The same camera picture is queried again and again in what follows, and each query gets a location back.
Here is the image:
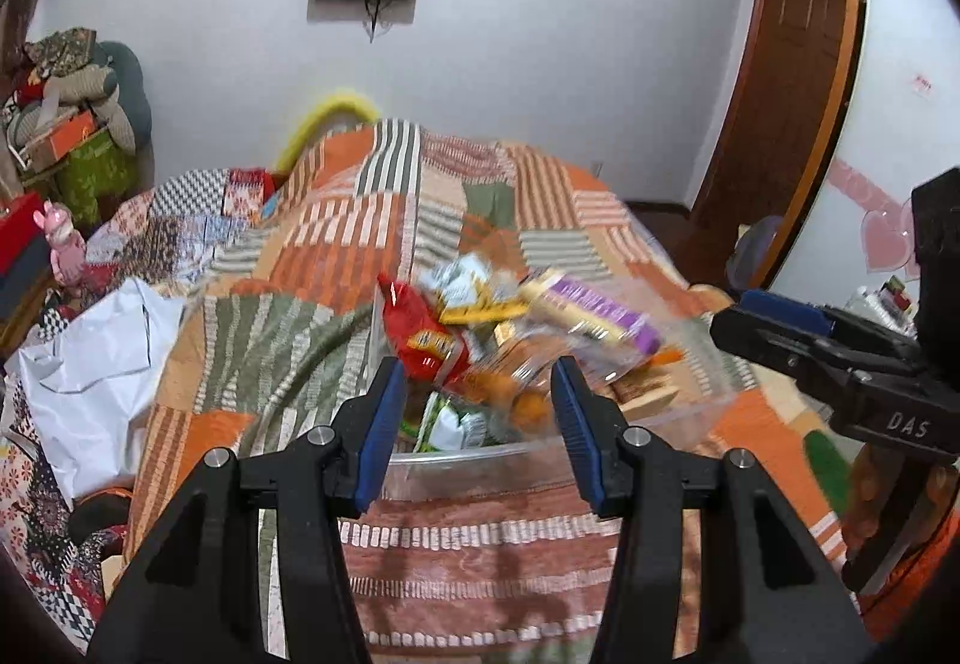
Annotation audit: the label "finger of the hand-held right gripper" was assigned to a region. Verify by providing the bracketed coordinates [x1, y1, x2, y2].
[737, 287, 921, 357]
[709, 306, 854, 404]

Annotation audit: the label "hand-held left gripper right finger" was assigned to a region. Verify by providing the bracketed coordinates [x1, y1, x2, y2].
[551, 355, 865, 664]

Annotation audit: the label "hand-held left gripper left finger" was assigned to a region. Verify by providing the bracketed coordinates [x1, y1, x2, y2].
[86, 356, 410, 664]

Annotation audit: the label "red snack packet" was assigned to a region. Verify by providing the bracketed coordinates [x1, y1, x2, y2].
[376, 272, 472, 385]

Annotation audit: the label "clear plastic container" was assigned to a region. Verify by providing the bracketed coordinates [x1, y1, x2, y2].
[366, 272, 741, 479]

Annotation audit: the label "purple bread packet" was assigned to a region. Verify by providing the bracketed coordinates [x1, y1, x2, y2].
[520, 267, 666, 366]

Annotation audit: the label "person's right hand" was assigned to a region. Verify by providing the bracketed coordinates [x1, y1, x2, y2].
[846, 440, 912, 549]

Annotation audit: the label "grey plastic basin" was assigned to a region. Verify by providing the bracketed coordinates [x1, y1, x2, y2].
[724, 215, 786, 292]

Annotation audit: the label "clear zip bag of cookies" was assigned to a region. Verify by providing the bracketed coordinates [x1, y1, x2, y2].
[463, 332, 575, 441]

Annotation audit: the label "pink heart stickers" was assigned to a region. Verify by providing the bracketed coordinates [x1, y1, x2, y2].
[827, 158, 925, 277]

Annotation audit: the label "patchwork striped blanket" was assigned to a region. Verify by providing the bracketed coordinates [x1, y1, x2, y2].
[120, 118, 852, 664]

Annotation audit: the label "yellow snack packet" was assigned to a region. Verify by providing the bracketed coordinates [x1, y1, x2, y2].
[437, 299, 531, 326]

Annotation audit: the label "white wardrobe door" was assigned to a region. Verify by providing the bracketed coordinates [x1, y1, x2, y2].
[772, 0, 960, 336]

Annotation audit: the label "brown wooden door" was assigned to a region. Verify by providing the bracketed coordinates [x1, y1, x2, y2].
[682, 0, 865, 292]

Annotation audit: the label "white plastic bag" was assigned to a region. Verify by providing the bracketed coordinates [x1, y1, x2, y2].
[15, 278, 188, 509]

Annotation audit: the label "checkered quilt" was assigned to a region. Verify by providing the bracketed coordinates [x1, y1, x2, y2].
[85, 165, 280, 277]

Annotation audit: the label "yellow fluffy cushion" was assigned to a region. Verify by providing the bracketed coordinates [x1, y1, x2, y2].
[273, 89, 385, 175]

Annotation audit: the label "patterned floral quilt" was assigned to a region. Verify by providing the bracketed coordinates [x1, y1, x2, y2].
[0, 364, 130, 644]

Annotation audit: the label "pink plush toy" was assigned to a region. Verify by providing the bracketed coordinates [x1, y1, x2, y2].
[40, 200, 88, 288]

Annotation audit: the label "green bag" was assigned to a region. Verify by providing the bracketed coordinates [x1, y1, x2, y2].
[56, 131, 137, 232]

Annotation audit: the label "dark box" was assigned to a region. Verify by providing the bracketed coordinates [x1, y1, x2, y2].
[0, 236, 59, 329]

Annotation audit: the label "red box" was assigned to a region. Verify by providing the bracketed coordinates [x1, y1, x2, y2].
[0, 193, 50, 277]

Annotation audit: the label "grey cushion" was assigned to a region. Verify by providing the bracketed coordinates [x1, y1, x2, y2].
[96, 40, 155, 153]

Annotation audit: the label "orange cardboard box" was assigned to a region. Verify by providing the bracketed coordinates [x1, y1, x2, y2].
[21, 111, 100, 172]

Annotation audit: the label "pile of folded bedding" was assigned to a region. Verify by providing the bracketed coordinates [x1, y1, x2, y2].
[0, 26, 121, 155]

